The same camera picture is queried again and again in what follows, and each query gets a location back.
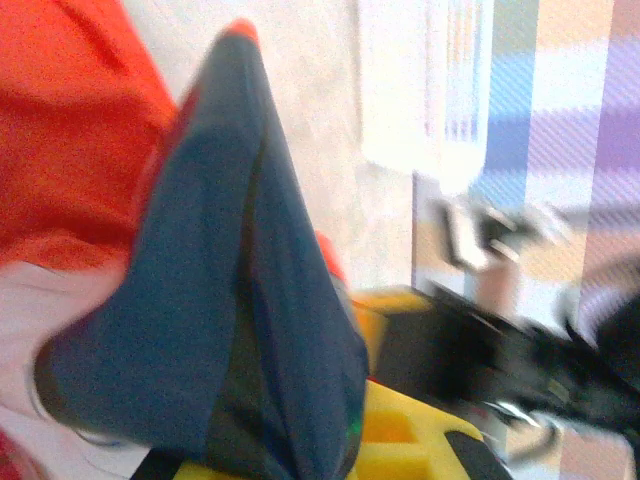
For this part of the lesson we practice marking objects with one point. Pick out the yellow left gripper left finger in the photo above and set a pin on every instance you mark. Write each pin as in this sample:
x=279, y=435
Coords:
x=170, y=472

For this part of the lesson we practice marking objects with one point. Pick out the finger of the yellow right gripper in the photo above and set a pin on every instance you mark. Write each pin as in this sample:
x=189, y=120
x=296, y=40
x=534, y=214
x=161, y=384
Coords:
x=395, y=305

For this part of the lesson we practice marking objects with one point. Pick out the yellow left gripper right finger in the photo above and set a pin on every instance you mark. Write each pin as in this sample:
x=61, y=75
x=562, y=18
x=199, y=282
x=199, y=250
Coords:
x=400, y=450

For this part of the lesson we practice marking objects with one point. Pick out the orange t-shirt with cartoon print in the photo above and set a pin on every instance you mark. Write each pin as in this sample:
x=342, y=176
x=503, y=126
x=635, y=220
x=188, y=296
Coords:
x=75, y=125

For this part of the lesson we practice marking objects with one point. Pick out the white plastic basket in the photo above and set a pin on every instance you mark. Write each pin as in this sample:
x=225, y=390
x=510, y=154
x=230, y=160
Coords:
x=400, y=75

